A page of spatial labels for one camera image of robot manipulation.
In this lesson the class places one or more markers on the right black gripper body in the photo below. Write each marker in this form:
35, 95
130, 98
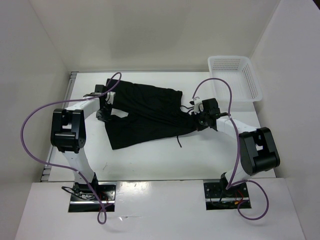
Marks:
202, 119

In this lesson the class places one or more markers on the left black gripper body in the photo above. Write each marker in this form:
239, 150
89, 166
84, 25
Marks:
104, 113

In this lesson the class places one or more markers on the black shorts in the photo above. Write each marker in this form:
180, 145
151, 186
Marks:
143, 113

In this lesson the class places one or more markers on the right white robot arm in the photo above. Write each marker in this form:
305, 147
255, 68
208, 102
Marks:
256, 148

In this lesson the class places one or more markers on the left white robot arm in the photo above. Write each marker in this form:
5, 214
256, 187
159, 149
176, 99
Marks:
84, 177

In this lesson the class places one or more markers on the white perforated plastic basket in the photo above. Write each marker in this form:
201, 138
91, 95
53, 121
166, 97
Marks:
239, 73

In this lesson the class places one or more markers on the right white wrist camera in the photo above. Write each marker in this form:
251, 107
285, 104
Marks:
197, 104

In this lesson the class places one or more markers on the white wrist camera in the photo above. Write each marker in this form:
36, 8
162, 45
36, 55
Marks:
197, 104
110, 97

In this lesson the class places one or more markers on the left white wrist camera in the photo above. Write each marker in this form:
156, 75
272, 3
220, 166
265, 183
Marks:
110, 97

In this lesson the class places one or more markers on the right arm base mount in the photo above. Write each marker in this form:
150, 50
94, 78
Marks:
218, 198

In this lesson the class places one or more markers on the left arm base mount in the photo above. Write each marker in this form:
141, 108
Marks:
85, 201

